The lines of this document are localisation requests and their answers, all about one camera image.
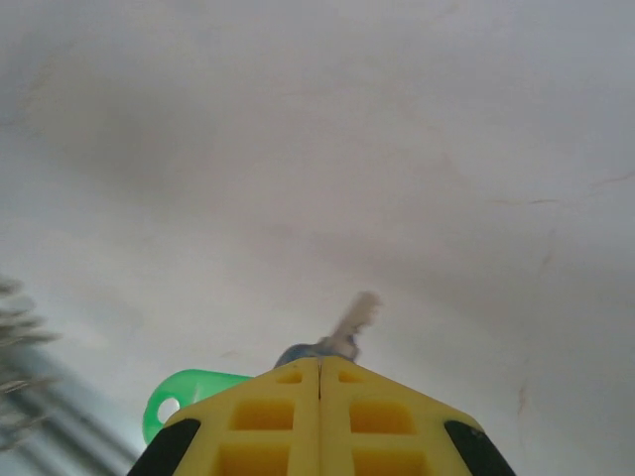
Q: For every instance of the aluminium base beam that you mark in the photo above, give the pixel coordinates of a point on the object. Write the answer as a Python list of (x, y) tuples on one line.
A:
[(49, 411)]

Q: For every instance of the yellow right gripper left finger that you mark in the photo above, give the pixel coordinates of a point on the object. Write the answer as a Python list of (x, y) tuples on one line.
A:
[(258, 421)]

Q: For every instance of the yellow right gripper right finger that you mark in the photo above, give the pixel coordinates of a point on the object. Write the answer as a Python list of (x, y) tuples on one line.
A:
[(387, 421)]

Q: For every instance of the key with green tag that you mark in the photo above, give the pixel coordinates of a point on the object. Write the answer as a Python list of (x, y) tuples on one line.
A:
[(183, 387)]

